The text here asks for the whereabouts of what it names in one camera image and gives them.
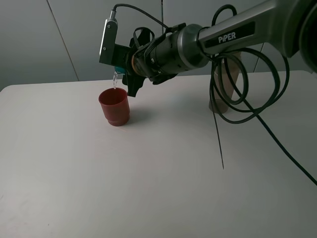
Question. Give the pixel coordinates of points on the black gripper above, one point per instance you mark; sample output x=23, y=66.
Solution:
x=158, y=59

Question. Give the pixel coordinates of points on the teal transparent plastic cup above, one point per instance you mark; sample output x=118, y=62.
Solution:
x=119, y=70

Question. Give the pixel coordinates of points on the smoky transparent water bottle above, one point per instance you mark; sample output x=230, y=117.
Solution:
x=228, y=68

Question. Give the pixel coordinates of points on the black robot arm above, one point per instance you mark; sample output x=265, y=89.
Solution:
x=288, y=25

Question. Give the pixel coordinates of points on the red plastic cup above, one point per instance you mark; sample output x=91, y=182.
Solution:
x=115, y=106

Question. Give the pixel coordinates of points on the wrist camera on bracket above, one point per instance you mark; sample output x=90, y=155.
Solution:
x=110, y=52

